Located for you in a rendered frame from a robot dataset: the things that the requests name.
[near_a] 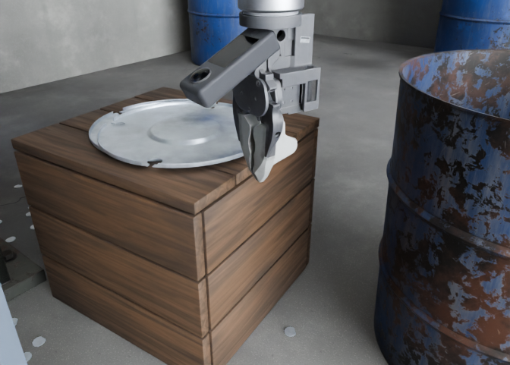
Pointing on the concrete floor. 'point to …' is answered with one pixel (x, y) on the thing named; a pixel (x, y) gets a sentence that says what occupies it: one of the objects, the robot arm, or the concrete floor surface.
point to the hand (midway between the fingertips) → (255, 174)
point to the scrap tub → (448, 214)
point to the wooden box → (168, 236)
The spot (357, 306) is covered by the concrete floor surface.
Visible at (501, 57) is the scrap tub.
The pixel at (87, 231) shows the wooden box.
